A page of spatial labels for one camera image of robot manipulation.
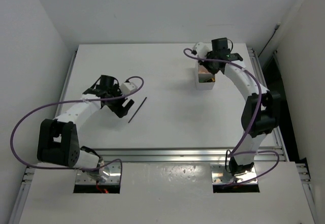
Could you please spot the aluminium rail front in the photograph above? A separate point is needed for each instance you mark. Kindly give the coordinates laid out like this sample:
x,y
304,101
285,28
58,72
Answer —
x,y
170,155

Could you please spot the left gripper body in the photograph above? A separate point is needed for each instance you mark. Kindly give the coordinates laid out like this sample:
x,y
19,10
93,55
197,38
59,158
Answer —
x,y
115,105

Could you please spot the black thin pencil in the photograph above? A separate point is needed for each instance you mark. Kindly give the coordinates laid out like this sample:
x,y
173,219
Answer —
x,y
137,110

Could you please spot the black gold lipstick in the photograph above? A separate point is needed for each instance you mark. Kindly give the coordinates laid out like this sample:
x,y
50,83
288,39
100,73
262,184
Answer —
x,y
210,79

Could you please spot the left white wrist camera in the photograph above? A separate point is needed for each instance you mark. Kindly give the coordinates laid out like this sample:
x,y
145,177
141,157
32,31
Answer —
x,y
127,88

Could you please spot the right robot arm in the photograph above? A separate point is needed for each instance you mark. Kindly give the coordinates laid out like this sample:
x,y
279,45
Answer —
x,y
262,107

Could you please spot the white three-compartment organizer box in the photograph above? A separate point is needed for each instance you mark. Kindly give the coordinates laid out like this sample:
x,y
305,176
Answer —
x,y
198,78

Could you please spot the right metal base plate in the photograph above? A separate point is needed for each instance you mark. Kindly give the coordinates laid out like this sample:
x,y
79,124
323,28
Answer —
x,y
221,177

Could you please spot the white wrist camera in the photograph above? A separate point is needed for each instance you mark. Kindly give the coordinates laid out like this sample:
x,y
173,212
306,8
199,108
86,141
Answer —
x,y
127,88
201,50

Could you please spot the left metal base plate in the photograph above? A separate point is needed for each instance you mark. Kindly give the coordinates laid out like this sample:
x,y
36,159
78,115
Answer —
x,y
109,175

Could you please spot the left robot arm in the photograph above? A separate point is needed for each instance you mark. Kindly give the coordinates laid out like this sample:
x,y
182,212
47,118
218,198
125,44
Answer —
x,y
58,138

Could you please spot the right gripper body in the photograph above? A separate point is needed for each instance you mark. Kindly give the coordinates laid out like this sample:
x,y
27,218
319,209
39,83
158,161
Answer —
x,y
210,65

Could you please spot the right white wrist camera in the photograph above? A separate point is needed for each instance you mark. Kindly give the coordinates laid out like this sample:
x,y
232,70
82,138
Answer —
x,y
201,50

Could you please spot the metal base plate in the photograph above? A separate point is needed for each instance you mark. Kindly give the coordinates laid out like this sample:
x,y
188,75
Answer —
x,y
221,177
109,175

